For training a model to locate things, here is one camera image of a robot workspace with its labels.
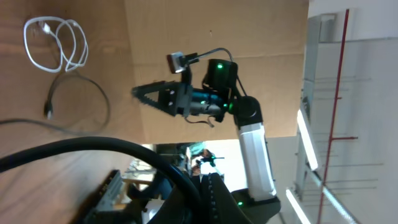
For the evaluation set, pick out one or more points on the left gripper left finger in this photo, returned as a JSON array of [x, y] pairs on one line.
[[178, 208]]

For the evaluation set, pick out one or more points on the cardboard box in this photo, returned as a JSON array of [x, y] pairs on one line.
[[265, 39]]

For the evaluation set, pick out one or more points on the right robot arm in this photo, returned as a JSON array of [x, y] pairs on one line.
[[258, 202]]

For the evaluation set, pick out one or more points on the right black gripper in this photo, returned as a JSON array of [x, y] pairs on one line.
[[181, 98]]

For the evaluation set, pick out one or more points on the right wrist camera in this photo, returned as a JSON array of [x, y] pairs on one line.
[[178, 62]]

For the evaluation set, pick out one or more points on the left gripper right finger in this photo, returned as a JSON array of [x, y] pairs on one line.
[[219, 206]]

